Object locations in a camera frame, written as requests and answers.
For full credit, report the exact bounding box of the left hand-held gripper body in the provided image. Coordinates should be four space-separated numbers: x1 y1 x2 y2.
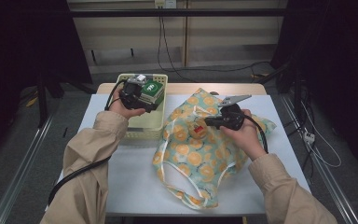
119 76 147 110

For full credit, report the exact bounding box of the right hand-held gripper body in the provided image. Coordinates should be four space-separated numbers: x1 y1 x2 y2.
218 94 253 131

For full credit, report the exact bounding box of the cream perforated plastic basket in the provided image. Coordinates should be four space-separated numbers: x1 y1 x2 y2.
115 73 169 141

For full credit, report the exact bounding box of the orange print cloth bag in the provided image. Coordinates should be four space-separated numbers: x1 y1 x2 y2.
152 88 278 210

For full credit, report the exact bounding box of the person's left hand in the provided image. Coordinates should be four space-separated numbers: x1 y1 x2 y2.
108 88 146 120

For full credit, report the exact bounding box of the person's right hand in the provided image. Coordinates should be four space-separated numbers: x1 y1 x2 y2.
219 108 269 161

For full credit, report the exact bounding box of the wide green white medicine box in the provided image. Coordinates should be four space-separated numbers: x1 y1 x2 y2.
139 79 166 107

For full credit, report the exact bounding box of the white power strip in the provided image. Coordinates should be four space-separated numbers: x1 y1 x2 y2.
302 130 317 145

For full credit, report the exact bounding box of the black metal stand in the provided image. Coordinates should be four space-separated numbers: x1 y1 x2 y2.
35 71 49 129

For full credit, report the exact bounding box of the black horizontal bar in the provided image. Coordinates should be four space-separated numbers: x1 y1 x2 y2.
69 7 287 18

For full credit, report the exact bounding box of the dark curtain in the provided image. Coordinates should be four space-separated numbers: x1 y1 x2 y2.
269 0 358 175
0 0 92 94

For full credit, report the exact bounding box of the right hand-held gripper cable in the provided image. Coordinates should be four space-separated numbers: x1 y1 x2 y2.
243 115 269 154

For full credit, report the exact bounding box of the hand-held gripper cable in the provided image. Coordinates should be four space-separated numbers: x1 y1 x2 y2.
243 115 269 154
47 78 127 207

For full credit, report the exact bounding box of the black wall cable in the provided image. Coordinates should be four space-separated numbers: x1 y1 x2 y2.
157 15 271 82

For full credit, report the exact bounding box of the white wall socket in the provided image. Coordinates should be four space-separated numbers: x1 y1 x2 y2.
154 0 177 9

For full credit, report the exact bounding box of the aluminium floor rail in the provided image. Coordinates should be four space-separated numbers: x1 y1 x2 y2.
279 92 358 224
0 113 55 224

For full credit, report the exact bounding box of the white floor cable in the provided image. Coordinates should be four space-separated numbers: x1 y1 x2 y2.
300 101 343 169

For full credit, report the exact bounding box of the left hand-held gripper cable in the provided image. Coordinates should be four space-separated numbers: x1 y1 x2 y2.
47 78 127 207

